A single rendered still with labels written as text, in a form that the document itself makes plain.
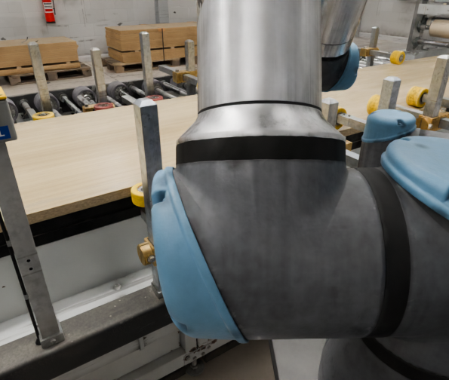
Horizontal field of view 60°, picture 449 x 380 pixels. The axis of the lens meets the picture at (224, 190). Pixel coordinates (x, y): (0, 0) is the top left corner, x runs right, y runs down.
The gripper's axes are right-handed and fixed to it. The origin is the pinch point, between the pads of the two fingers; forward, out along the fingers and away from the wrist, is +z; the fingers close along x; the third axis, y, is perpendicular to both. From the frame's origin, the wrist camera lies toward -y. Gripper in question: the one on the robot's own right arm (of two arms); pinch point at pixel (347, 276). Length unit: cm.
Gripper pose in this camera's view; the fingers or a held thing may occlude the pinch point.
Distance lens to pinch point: 86.2
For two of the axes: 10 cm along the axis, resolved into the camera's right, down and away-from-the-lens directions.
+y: 5.4, 4.0, -7.4
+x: 8.4, -2.6, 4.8
